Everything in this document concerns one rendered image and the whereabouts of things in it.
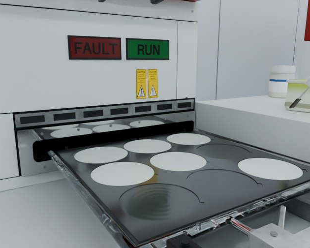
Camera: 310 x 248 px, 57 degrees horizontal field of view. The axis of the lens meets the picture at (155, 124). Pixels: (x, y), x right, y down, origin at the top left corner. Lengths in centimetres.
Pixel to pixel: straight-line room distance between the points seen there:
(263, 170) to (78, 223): 31
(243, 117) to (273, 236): 40
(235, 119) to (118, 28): 33
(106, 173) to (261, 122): 35
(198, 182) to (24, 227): 28
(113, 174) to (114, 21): 35
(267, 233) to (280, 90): 66
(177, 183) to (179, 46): 42
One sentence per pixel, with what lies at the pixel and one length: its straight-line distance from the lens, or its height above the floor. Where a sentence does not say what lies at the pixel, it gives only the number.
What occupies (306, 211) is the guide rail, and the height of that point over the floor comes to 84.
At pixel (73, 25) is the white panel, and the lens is 64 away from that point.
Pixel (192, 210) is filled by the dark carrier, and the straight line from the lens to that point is 36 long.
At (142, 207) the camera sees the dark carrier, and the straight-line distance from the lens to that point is 36.
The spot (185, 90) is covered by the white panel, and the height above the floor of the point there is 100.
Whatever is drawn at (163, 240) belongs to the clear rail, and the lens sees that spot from 30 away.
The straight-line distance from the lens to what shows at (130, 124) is 68.
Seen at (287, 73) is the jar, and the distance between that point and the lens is 94.
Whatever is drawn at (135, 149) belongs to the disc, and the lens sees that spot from 58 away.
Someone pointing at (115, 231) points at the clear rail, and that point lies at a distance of 32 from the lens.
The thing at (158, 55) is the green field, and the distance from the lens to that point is 71.
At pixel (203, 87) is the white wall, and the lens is 279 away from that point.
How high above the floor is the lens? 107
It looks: 12 degrees down
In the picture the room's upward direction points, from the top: straight up
